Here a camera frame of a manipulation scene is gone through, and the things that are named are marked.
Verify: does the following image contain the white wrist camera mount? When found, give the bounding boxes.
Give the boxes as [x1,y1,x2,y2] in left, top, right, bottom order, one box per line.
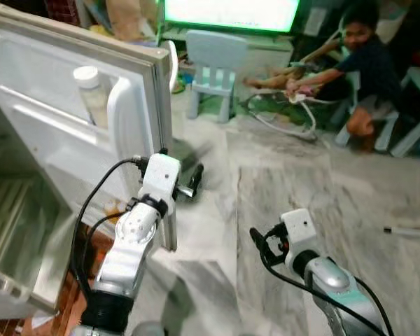
[136,153,182,211]
[280,209,316,256]

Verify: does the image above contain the pale rounded panel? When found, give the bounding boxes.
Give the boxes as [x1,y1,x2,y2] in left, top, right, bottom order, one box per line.
[168,41,180,93]

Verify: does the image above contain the white fridge body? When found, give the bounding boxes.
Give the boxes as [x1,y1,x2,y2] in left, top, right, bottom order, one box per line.
[0,105,78,319]

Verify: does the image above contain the glowing television screen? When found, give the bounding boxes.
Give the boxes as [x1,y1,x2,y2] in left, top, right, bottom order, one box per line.
[161,0,302,34]

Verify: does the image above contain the white pen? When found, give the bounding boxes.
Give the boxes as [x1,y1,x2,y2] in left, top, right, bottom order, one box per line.
[384,225,420,237]

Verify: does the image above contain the light blue child chair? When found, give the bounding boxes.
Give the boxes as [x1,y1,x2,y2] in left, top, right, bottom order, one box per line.
[185,29,249,124]

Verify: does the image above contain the brown paper bag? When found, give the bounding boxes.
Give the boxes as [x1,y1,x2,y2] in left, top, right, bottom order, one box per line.
[105,0,145,40]

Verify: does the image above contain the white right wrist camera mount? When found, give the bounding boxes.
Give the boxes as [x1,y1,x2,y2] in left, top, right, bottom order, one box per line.
[280,209,316,256]

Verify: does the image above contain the orange bottle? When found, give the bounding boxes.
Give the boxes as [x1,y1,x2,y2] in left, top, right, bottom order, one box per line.
[104,199,125,219]

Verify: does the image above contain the clear bottle with white cap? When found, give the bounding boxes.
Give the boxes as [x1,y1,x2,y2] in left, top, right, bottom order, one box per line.
[73,66,111,130]

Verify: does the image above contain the white fridge door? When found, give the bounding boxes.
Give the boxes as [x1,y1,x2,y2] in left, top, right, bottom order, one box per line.
[0,7,179,253]

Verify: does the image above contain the white hose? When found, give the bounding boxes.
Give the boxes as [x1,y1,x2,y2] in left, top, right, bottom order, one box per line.
[248,94,320,141]

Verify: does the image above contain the child in dark shirt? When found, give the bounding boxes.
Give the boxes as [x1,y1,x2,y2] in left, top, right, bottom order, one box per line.
[244,3,407,137]

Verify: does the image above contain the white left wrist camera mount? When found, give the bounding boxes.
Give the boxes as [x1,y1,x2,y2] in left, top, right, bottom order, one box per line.
[136,153,182,211]

